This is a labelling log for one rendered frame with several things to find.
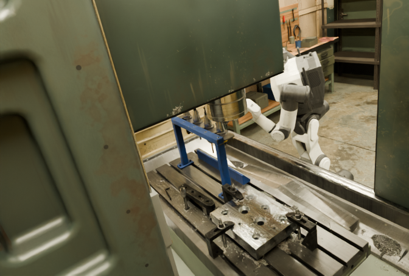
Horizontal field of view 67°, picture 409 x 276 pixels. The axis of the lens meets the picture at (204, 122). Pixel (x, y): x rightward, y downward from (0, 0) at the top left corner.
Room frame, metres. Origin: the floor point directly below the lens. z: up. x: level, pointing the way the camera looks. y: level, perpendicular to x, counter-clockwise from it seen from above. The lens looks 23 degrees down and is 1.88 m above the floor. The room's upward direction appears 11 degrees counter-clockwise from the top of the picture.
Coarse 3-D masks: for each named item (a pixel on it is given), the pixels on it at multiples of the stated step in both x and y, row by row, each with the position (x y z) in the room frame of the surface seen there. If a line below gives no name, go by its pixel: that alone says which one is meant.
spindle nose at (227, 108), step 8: (232, 96) 1.03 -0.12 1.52; (240, 96) 1.04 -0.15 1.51; (208, 104) 1.06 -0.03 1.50; (216, 104) 1.04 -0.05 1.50; (224, 104) 1.03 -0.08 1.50; (232, 104) 1.03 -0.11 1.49; (240, 104) 1.04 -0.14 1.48; (208, 112) 1.07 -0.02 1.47; (216, 112) 1.04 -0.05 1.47; (224, 112) 1.03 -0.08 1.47; (232, 112) 1.03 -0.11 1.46; (240, 112) 1.04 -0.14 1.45; (216, 120) 1.04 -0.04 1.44; (224, 120) 1.03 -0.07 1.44; (232, 120) 1.03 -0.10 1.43
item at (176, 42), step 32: (96, 0) 0.79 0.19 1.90; (128, 0) 0.83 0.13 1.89; (160, 0) 0.88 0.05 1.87; (192, 0) 0.93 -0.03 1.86; (224, 0) 0.98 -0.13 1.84; (256, 0) 1.04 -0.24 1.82; (128, 32) 0.82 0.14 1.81; (160, 32) 0.87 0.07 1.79; (192, 32) 0.92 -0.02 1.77; (224, 32) 0.97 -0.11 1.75; (256, 32) 1.04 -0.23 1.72; (128, 64) 0.81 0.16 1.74; (160, 64) 0.86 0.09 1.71; (192, 64) 0.91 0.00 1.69; (224, 64) 0.96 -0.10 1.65; (256, 64) 1.03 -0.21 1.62; (128, 96) 0.80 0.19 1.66; (160, 96) 0.84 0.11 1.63; (192, 96) 0.89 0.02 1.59; (224, 96) 0.96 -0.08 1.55
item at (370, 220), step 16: (240, 160) 2.03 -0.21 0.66; (256, 160) 1.96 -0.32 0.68; (288, 176) 1.69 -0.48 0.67; (320, 192) 1.48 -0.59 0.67; (352, 208) 1.30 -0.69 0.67; (368, 224) 1.18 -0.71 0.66; (384, 224) 1.15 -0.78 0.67; (368, 240) 1.10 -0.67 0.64; (400, 240) 1.05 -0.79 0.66; (384, 256) 1.00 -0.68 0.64
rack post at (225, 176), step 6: (222, 144) 1.32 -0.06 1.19; (216, 150) 1.32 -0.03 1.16; (222, 150) 1.31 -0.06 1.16; (222, 156) 1.31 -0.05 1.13; (222, 162) 1.31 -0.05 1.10; (222, 168) 1.31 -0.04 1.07; (228, 168) 1.32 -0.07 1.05; (222, 174) 1.31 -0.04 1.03; (228, 174) 1.32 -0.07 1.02; (222, 180) 1.32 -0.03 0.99; (228, 180) 1.32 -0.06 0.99; (222, 192) 1.34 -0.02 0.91; (222, 198) 1.29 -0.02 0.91
